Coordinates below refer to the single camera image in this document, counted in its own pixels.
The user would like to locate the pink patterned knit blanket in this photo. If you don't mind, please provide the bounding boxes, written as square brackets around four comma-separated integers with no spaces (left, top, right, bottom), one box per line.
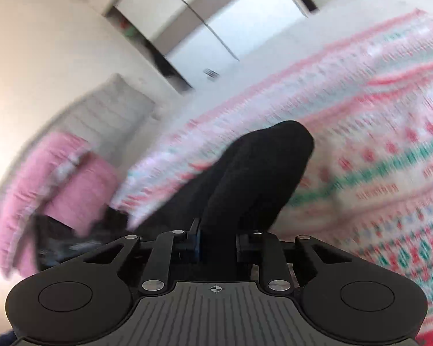
[113,7,433,346]

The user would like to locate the white wardrobe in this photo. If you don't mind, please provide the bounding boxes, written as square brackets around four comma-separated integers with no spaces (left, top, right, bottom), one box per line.
[104,0,319,91]

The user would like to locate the white bed sheet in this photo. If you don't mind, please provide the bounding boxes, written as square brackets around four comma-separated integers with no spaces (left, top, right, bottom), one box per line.
[186,0,433,96]

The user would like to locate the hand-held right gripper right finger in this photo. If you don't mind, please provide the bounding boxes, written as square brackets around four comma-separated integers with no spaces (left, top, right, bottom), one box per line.
[235,230,351,293]

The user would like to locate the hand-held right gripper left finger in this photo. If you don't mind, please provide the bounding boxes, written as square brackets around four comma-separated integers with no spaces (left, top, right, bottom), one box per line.
[81,218,203,295]

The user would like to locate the pink pillow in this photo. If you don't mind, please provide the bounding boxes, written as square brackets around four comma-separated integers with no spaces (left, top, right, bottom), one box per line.
[0,131,122,279]

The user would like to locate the grey pillow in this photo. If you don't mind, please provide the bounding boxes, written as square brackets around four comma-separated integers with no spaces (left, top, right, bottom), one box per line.
[53,73,160,161]

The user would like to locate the black pants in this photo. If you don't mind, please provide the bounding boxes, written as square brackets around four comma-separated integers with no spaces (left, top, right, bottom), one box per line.
[129,120,315,282]

